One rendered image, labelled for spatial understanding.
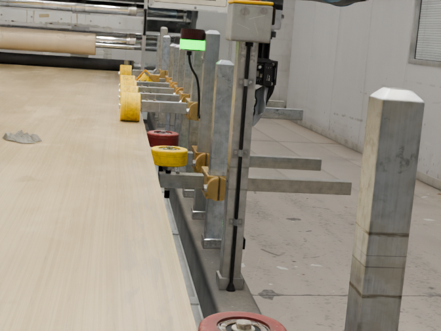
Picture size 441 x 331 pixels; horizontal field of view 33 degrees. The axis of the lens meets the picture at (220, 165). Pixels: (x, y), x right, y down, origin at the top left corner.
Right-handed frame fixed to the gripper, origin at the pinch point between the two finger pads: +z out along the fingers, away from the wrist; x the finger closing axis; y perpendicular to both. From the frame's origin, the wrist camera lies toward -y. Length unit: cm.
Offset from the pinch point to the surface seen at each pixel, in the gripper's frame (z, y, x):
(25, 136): 6.0, 2.1, -49.4
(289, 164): 13.0, -19.3, 14.3
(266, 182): 13.0, 5.7, 3.4
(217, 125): 0.5, 10.0, -8.9
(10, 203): 7, 59, -45
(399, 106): -14, 110, -8
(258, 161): 12.7, -19.3, 6.4
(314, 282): 97, -175, 69
